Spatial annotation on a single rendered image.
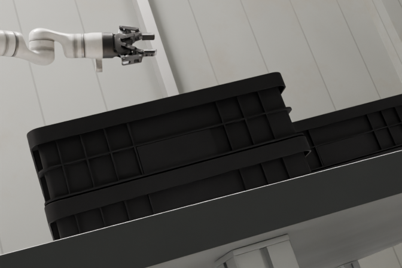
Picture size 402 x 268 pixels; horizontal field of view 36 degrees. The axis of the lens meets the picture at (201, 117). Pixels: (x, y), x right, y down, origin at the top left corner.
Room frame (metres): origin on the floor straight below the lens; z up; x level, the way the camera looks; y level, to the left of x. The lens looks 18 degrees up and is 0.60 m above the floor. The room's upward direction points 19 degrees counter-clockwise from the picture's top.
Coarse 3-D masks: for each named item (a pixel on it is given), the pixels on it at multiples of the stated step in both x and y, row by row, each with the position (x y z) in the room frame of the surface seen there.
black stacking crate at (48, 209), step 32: (224, 160) 0.88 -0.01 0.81; (256, 160) 0.89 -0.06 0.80; (288, 160) 0.92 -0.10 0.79; (96, 192) 0.83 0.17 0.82; (128, 192) 0.84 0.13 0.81; (160, 192) 0.86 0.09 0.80; (192, 192) 0.88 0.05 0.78; (224, 192) 0.89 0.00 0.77; (64, 224) 0.83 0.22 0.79; (96, 224) 0.84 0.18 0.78
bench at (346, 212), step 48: (240, 192) 0.54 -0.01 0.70; (288, 192) 0.55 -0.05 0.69; (336, 192) 0.57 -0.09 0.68; (384, 192) 0.59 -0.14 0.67; (96, 240) 0.49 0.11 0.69; (144, 240) 0.50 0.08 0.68; (192, 240) 0.52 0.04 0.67; (240, 240) 0.54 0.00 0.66; (288, 240) 0.60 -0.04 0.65; (336, 240) 0.94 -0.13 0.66; (384, 240) 1.50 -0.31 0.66
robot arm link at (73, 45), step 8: (32, 32) 1.55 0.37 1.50; (40, 32) 1.55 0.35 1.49; (48, 32) 1.56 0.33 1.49; (56, 32) 1.57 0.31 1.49; (32, 40) 1.56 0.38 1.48; (56, 40) 1.59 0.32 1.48; (64, 40) 1.57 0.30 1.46; (72, 40) 1.58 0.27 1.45; (80, 40) 1.58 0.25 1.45; (64, 48) 1.59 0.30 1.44; (72, 48) 1.58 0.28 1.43; (80, 48) 1.59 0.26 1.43; (72, 56) 1.61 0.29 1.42; (80, 56) 1.61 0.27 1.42
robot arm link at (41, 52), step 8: (16, 32) 1.51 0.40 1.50; (16, 40) 1.50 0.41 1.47; (24, 40) 1.52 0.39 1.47; (40, 40) 1.55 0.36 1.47; (48, 40) 1.57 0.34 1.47; (16, 48) 1.51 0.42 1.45; (24, 48) 1.52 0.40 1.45; (32, 48) 1.56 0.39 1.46; (40, 48) 1.56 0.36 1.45; (48, 48) 1.57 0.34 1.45; (16, 56) 1.54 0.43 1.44; (24, 56) 1.54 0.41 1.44; (32, 56) 1.55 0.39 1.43; (40, 56) 1.56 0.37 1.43; (48, 56) 1.58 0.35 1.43; (40, 64) 1.59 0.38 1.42; (48, 64) 1.60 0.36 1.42
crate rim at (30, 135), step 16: (240, 80) 0.90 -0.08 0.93; (256, 80) 0.90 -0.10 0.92; (272, 80) 0.91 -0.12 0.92; (176, 96) 0.87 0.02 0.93; (192, 96) 0.88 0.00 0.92; (208, 96) 0.88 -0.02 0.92; (224, 96) 0.89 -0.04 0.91; (112, 112) 0.84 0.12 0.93; (128, 112) 0.85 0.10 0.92; (144, 112) 0.86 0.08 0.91; (160, 112) 0.86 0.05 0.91; (48, 128) 0.82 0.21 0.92; (64, 128) 0.82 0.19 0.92; (80, 128) 0.83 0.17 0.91; (96, 128) 0.84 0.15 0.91; (32, 144) 0.82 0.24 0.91
